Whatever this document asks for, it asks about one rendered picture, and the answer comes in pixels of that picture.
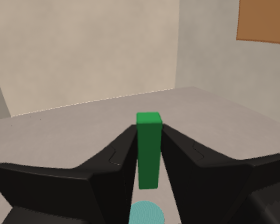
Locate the green rectangular post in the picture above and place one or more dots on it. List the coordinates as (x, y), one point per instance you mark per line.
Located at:
(149, 129)

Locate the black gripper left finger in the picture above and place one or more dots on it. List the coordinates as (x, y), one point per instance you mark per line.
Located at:
(99, 190)

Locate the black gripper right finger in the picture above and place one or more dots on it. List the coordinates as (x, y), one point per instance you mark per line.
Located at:
(208, 186)

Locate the cyan circle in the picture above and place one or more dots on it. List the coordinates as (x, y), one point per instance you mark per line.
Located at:
(146, 212)

